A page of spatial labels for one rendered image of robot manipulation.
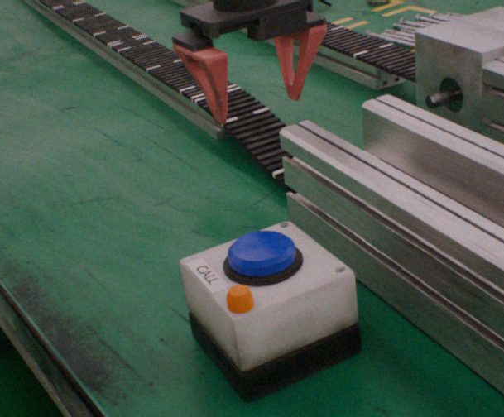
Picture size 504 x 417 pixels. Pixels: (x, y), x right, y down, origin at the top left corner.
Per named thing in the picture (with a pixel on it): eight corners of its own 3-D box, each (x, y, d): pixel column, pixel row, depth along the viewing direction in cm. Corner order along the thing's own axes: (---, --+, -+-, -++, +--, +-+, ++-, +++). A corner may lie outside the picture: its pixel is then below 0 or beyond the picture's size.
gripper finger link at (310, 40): (333, 102, 75) (327, 0, 71) (267, 124, 72) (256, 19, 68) (294, 84, 80) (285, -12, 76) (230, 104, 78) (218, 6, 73)
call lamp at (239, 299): (223, 304, 45) (219, 285, 45) (247, 294, 46) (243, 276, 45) (234, 317, 44) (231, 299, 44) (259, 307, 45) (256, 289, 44)
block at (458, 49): (396, 135, 77) (391, 37, 73) (497, 100, 81) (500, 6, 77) (458, 166, 70) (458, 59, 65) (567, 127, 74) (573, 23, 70)
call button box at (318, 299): (191, 336, 53) (175, 254, 50) (318, 285, 57) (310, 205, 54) (246, 405, 47) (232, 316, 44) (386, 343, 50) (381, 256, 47)
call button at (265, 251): (220, 269, 50) (215, 241, 49) (277, 247, 51) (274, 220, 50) (250, 299, 46) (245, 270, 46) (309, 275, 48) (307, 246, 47)
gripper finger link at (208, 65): (287, 117, 73) (277, 13, 69) (217, 141, 70) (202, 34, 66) (249, 98, 78) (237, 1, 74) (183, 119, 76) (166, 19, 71)
